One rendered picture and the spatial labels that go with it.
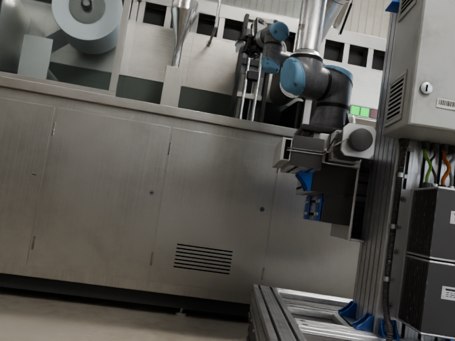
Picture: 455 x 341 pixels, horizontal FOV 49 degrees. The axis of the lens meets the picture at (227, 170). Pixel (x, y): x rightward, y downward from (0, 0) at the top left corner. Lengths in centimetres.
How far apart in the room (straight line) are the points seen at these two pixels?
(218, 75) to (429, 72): 174
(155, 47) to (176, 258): 125
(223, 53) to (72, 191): 123
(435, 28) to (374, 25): 376
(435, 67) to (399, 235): 45
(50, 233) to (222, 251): 73
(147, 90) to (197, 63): 32
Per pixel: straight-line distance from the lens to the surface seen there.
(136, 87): 282
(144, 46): 288
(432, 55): 131
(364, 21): 506
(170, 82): 256
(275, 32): 199
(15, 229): 223
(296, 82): 169
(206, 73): 286
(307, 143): 144
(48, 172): 220
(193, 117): 217
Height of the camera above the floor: 50
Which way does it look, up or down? 4 degrees up
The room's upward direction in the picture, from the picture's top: 9 degrees clockwise
